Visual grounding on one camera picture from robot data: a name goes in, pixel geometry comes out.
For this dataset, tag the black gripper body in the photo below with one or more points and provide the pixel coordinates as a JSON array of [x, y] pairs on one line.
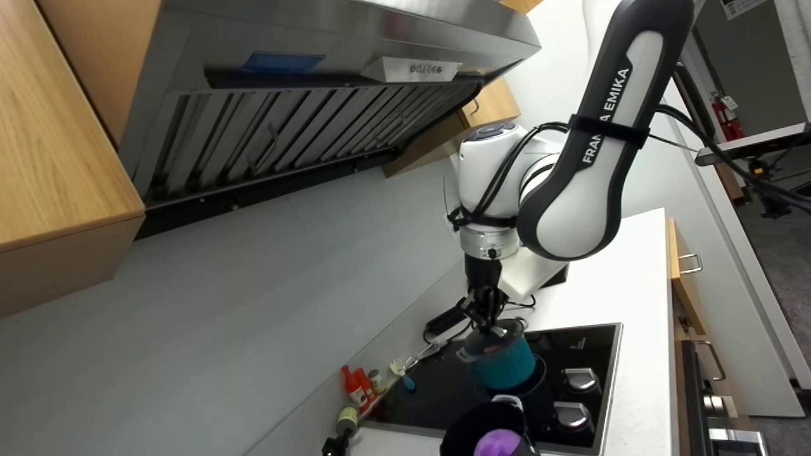
[[483, 286]]

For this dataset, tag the dark transparent pot lid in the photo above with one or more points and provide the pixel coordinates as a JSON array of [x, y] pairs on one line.
[[501, 334]]

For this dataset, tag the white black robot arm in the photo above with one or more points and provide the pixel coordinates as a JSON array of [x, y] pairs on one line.
[[557, 189]]

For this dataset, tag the teal blue pot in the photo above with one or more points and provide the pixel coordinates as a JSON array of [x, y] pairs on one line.
[[506, 368]]

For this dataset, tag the black toy pot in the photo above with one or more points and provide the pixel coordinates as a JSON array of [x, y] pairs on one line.
[[502, 410]]

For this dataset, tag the silver stove knob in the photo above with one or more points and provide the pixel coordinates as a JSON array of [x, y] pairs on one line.
[[581, 377], [570, 413]]

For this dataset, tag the black cooktop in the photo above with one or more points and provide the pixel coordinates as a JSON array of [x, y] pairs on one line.
[[544, 391]]

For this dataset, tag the red toy bottle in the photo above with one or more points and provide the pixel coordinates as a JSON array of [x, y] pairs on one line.
[[358, 389]]

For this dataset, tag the purple toy item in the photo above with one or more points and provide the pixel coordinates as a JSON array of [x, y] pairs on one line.
[[501, 441]]

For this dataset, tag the wooden cabinet drawer fronts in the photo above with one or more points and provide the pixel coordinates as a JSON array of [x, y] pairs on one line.
[[690, 319]]

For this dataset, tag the steel range hood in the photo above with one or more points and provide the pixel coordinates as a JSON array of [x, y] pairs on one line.
[[238, 92]]

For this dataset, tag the wooden upper cabinet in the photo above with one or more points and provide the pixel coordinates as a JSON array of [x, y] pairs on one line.
[[66, 206]]

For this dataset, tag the silver drawer handle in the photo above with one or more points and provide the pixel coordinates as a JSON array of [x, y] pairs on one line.
[[688, 265]]

